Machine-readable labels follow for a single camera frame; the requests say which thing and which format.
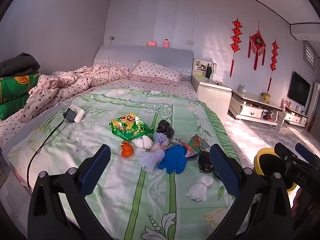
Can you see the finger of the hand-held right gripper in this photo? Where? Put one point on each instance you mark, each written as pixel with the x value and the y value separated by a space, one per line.
pixel 283 151
pixel 303 152

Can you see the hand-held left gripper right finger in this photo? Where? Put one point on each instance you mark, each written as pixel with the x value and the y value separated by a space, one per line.
pixel 225 172

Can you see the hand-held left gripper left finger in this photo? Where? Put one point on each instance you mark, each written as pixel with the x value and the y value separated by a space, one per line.
pixel 96 172

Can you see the yellow rimmed black trash bin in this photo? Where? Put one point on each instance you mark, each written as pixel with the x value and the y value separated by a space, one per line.
pixel 266 163

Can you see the shiny black plastic bag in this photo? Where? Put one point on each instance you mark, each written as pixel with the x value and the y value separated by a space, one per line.
pixel 205 161

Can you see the white tissue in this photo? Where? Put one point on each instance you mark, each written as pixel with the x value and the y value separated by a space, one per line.
pixel 143 142
pixel 200 188

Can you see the grey foil wrapper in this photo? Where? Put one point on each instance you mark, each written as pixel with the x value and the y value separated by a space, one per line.
pixel 205 144

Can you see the green orange snack wrapper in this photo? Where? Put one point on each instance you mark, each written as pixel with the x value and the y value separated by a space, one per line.
pixel 195 141

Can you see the red white snack wrapper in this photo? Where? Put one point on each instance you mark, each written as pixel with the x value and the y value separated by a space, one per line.
pixel 186 147

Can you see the blue glove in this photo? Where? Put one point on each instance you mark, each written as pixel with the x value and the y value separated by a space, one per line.
pixel 173 158

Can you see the green snack bag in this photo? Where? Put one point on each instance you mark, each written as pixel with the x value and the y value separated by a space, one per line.
pixel 130 127

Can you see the person's right hand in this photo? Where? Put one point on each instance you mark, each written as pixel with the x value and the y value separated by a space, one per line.
pixel 300 202

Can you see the white small tv cabinet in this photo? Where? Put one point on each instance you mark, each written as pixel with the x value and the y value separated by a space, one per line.
pixel 295 118

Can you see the pink flower bouquet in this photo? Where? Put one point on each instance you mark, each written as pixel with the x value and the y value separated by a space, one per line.
pixel 286 103

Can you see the white long tv stand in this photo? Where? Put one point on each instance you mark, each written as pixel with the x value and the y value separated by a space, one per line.
pixel 250 111

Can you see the white standing air conditioner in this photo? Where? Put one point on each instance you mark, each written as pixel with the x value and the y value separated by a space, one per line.
pixel 315 100

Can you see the yellow toy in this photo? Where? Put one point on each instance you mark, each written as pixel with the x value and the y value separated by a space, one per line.
pixel 266 97

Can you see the green floral blanket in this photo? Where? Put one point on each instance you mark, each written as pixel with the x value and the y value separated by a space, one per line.
pixel 100 110

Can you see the white charging hub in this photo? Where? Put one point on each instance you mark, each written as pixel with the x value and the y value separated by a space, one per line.
pixel 77 112

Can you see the white nightstand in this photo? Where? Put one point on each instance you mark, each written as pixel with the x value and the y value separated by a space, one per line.
pixel 212 97

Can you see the pink polka dot duvet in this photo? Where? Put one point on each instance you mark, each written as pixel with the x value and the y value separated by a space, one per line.
pixel 75 82

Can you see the white cup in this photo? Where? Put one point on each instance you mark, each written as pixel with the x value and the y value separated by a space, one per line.
pixel 214 76

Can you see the window with blind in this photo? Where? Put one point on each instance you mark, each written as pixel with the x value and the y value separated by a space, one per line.
pixel 308 55

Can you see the small white packet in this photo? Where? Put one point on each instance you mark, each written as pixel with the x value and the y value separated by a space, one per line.
pixel 156 92

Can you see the green notebook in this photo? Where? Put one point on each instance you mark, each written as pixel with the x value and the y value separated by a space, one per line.
pixel 198 75

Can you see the black thermos bottle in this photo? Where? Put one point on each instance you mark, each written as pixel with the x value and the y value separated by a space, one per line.
pixel 208 71

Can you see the green patterned folded quilt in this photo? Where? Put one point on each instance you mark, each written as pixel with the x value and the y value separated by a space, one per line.
pixel 12 107
pixel 17 85

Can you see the red diamond tassel decoration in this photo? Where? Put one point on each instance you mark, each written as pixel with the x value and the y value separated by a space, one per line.
pixel 257 41

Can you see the polka dot ruffled pillow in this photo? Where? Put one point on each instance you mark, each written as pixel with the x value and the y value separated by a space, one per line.
pixel 155 72

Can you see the grey upholstered bed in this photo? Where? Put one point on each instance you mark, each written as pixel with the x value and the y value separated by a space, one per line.
pixel 150 52

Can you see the dark folded jacket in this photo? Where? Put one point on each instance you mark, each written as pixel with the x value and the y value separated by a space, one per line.
pixel 17 63

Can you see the black wall television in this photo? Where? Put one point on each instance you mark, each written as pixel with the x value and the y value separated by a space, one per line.
pixel 298 88

